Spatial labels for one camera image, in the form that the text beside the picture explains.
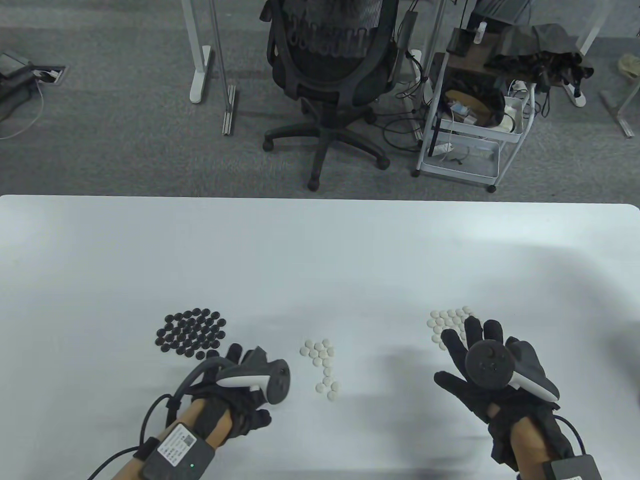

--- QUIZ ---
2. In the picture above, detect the aluminium profile post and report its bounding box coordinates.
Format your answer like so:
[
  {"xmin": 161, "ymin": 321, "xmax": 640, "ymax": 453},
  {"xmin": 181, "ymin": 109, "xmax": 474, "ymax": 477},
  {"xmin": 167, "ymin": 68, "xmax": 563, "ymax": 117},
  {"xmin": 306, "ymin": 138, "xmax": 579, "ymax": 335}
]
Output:
[{"xmin": 207, "ymin": 0, "xmax": 237, "ymax": 136}]

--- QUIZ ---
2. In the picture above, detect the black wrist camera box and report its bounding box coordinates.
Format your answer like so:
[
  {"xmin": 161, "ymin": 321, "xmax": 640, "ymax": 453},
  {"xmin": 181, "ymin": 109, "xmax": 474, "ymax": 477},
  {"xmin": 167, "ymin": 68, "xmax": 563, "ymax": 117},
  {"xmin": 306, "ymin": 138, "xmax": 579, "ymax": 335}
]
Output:
[
  {"xmin": 141, "ymin": 422, "xmax": 217, "ymax": 480},
  {"xmin": 544, "ymin": 455, "xmax": 604, "ymax": 480}
]

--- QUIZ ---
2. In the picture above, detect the floor socket box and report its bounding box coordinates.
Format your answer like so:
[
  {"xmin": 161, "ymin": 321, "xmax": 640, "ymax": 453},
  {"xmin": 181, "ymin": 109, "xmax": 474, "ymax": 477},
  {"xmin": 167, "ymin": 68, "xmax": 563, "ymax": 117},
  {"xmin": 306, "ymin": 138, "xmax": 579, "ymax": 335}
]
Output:
[{"xmin": 31, "ymin": 64, "xmax": 68, "ymax": 86}]

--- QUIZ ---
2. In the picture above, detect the black mesh office chair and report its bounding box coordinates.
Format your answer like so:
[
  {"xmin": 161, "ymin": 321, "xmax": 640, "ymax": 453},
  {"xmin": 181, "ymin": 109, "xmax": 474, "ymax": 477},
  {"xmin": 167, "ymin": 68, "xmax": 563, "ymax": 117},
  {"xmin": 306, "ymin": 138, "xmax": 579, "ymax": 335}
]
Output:
[{"xmin": 260, "ymin": 0, "xmax": 420, "ymax": 192}]

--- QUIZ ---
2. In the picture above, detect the grey metal floor foot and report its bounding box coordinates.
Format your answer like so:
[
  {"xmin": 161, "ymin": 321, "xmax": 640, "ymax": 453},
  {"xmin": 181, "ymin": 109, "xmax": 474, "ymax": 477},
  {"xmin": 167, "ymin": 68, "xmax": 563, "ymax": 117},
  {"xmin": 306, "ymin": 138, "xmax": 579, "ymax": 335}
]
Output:
[{"xmin": 600, "ymin": 89, "xmax": 636, "ymax": 139}]

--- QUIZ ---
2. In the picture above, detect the mixed black white go stones pile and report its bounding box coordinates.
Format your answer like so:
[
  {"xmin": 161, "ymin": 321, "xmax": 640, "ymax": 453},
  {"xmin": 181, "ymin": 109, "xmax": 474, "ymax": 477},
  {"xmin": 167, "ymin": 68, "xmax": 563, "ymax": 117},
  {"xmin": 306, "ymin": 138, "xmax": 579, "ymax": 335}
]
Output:
[{"xmin": 300, "ymin": 339, "xmax": 339, "ymax": 402}]

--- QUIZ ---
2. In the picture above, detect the person's right hand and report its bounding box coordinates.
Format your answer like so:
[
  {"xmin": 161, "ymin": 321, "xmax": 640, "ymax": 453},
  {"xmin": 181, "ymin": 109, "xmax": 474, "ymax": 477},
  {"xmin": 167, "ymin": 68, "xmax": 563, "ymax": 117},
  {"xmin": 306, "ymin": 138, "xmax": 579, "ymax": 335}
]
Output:
[{"xmin": 433, "ymin": 316, "xmax": 577, "ymax": 472}]

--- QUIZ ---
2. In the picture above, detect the person's left hand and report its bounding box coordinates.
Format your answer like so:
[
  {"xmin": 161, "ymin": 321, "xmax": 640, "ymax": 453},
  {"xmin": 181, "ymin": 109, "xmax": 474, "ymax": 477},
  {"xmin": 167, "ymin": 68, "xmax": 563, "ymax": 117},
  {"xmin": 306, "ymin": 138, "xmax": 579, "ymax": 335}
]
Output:
[{"xmin": 188, "ymin": 342, "xmax": 273, "ymax": 441}]

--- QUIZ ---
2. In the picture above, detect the white desk leg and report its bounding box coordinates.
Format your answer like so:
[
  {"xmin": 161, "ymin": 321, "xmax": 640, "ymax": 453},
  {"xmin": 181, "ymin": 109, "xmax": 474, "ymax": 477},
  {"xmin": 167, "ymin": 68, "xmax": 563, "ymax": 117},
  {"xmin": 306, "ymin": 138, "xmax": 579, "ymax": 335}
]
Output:
[
  {"xmin": 181, "ymin": 0, "xmax": 213, "ymax": 105},
  {"xmin": 580, "ymin": 0, "xmax": 616, "ymax": 56}
]

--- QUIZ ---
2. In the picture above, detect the white utility cart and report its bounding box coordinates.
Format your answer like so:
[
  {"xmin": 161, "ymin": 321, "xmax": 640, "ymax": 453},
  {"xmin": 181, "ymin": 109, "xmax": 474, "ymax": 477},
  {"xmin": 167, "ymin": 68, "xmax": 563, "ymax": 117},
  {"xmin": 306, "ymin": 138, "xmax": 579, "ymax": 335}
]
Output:
[{"xmin": 411, "ymin": 27, "xmax": 538, "ymax": 194}]

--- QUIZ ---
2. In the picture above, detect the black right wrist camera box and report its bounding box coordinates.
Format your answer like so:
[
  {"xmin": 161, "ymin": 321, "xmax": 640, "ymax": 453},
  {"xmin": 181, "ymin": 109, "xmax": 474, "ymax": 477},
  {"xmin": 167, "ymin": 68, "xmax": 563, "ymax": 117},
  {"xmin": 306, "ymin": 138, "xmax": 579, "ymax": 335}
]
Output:
[{"xmin": 544, "ymin": 455, "xmax": 604, "ymax": 480}]

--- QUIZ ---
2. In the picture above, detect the grey white left hand controller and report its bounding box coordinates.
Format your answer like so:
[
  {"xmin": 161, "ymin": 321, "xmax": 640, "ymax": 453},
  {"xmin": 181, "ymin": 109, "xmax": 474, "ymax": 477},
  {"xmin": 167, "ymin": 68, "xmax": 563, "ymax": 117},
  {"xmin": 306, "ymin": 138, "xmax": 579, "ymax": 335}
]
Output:
[{"xmin": 216, "ymin": 357, "xmax": 292, "ymax": 405}]

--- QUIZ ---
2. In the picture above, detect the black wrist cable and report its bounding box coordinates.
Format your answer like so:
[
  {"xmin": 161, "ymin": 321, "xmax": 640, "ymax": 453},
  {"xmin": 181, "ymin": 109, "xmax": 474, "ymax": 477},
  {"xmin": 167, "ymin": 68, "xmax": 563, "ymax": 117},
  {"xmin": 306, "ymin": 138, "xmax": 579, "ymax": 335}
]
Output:
[
  {"xmin": 87, "ymin": 357, "xmax": 223, "ymax": 480},
  {"xmin": 552, "ymin": 412, "xmax": 586, "ymax": 458}
]

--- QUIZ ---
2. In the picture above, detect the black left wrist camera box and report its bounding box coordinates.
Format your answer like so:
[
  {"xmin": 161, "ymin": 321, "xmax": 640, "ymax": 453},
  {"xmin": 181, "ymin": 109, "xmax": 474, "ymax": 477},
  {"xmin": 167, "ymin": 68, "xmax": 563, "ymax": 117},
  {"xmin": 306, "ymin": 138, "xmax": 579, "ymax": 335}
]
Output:
[{"xmin": 141, "ymin": 422, "xmax": 217, "ymax": 480}]

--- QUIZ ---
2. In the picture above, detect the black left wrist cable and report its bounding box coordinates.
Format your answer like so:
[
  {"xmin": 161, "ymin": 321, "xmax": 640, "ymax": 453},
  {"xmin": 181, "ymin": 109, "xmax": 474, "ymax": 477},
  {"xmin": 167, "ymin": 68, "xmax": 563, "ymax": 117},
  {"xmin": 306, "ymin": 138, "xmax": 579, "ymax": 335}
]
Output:
[{"xmin": 87, "ymin": 357, "xmax": 223, "ymax": 480}]

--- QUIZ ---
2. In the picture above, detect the sorted white go stones group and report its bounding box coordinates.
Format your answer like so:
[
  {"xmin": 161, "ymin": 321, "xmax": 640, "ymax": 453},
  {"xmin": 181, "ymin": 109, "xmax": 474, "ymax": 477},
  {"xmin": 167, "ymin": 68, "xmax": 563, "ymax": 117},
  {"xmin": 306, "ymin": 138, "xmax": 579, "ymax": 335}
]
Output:
[{"xmin": 426, "ymin": 306, "xmax": 473, "ymax": 347}]

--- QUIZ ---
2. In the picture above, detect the grey white right hand controller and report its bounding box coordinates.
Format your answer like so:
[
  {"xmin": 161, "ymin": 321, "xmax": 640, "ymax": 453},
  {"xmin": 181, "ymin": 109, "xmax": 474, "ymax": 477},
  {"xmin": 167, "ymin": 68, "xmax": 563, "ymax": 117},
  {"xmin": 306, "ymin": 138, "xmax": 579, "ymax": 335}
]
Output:
[{"xmin": 465, "ymin": 341, "xmax": 562, "ymax": 405}]

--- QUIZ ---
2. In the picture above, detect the sorted black go stones group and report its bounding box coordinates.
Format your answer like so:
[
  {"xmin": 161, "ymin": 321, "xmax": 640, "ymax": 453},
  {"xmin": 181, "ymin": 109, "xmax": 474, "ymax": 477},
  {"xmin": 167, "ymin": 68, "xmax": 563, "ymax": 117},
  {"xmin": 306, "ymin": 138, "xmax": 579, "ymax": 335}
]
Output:
[{"xmin": 155, "ymin": 308, "xmax": 227, "ymax": 361}]

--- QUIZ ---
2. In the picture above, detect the white power strip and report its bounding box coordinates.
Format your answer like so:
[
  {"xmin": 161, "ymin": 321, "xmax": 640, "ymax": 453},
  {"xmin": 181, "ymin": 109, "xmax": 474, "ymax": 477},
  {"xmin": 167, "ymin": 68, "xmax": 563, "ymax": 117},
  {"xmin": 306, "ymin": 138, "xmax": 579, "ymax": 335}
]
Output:
[{"xmin": 560, "ymin": 79, "xmax": 587, "ymax": 108}]

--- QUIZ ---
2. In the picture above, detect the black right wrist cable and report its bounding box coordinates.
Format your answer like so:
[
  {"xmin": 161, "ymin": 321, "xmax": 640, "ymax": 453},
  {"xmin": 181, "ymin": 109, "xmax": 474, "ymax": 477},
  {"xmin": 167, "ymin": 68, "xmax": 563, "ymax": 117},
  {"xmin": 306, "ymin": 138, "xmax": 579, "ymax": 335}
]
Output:
[{"xmin": 552, "ymin": 412, "xmax": 586, "ymax": 458}]

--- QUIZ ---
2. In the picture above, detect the grey white hand controller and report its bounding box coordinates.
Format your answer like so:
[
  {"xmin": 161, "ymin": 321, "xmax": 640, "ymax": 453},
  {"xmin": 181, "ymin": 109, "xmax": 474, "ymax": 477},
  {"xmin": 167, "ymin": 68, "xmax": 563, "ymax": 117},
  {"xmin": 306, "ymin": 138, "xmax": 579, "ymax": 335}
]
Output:
[
  {"xmin": 216, "ymin": 357, "xmax": 292, "ymax": 405},
  {"xmin": 465, "ymin": 341, "xmax": 562, "ymax": 405}
]

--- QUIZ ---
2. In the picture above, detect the black cloth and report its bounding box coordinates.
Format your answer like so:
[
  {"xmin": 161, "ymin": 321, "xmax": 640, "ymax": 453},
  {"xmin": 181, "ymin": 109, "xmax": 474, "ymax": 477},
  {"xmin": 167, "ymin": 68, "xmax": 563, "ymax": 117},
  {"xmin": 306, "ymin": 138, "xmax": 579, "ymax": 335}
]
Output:
[{"xmin": 485, "ymin": 22, "xmax": 596, "ymax": 86}]

